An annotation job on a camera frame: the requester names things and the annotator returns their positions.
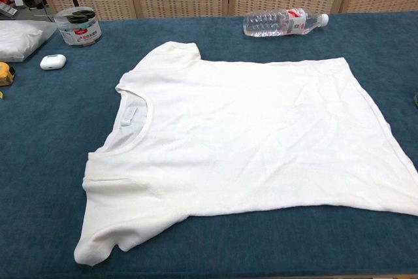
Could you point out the white bagged cloth package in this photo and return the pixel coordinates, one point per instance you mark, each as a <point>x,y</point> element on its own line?
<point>19,37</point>

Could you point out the small grey box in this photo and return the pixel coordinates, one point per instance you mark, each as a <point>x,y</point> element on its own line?
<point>6,9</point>

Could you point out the white t-shirt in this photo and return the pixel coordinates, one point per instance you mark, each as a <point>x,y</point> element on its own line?
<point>228,128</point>

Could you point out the white earbuds case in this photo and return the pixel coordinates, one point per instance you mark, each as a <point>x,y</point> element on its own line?
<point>52,62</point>

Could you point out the blue table mat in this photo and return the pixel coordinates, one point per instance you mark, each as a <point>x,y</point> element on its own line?
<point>294,243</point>

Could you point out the yellow tape measure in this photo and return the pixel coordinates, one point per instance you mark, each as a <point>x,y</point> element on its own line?
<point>5,73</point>

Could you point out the clear plastic water bottle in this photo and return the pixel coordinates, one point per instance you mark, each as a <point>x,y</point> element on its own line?
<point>271,24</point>

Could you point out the clear round plastic jar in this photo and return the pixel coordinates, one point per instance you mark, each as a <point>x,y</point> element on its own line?
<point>81,35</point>

